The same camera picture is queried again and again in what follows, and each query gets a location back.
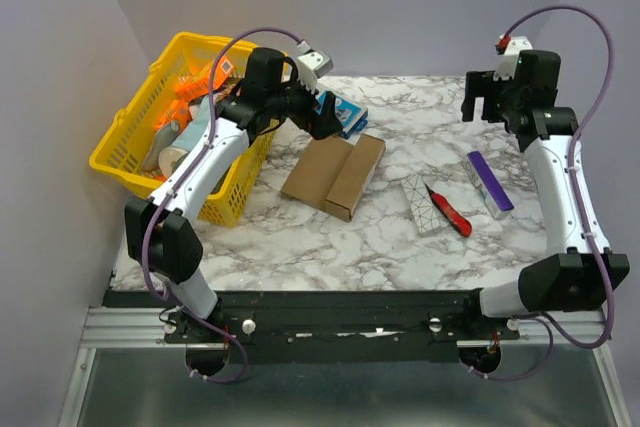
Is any blue razor box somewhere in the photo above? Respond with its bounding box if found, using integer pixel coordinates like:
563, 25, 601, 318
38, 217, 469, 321
334, 94, 368, 139

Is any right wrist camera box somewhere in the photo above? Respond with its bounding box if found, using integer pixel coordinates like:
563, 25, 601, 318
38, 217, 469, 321
493, 35, 532, 81

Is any beige bottle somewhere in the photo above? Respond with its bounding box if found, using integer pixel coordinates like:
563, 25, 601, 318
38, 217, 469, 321
141, 121, 180, 172

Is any light blue chips bag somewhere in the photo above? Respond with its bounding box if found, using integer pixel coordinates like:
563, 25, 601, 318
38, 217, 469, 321
171, 95, 237, 152

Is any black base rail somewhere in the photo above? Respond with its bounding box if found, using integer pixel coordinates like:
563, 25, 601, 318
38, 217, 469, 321
102, 289, 566, 366

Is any white patterned box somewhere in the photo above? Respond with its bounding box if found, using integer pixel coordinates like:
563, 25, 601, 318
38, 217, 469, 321
400, 174, 445, 236

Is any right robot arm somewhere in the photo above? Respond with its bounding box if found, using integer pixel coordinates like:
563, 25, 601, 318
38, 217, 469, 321
459, 48, 630, 339

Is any orange snack box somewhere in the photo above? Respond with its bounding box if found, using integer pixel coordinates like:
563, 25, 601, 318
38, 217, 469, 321
174, 56, 235, 102

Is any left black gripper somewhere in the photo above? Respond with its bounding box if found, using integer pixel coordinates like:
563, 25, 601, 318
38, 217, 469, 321
266, 66, 343, 140

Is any orange packet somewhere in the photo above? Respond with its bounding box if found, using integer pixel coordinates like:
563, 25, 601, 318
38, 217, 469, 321
154, 99, 192, 132

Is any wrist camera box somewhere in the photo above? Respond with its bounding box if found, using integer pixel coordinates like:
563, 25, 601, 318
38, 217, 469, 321
294, 50, 334, 94
493, 35, 532, 81

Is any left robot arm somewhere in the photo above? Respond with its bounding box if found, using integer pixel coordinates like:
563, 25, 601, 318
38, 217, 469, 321
124, 43, 342, 342

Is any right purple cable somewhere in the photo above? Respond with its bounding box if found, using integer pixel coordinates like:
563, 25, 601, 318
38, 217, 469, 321
467, 5, 615, 382

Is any purple silver box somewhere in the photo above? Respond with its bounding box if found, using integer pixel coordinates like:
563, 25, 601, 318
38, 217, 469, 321
463, 151, 514, 220

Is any yellow plastic basket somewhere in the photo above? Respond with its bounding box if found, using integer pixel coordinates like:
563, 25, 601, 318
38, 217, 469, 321
89, 32, 276, 227

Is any purple cable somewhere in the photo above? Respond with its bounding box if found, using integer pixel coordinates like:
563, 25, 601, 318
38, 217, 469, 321
142, 26, 309, 383
467, 5, 615, 382

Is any brown cardboard express box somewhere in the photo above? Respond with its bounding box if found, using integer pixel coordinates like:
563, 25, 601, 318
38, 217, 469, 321
281, 134, 386, 222

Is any aluminium frame rail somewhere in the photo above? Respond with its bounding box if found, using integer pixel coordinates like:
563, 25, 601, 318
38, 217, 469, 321
80, 307, 165, 349

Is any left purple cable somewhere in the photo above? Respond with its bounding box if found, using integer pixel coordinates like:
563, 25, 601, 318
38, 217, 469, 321
142, 26, 309, 383

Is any red black utility knife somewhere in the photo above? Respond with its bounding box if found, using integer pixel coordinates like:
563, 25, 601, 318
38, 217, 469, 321
425, 185, 472, 238

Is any white round jar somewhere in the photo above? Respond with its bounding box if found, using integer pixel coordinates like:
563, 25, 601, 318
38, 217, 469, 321
158, 146, 189, 178

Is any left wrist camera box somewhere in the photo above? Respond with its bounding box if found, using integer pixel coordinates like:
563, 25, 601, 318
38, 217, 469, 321
294, 50, 334, 94

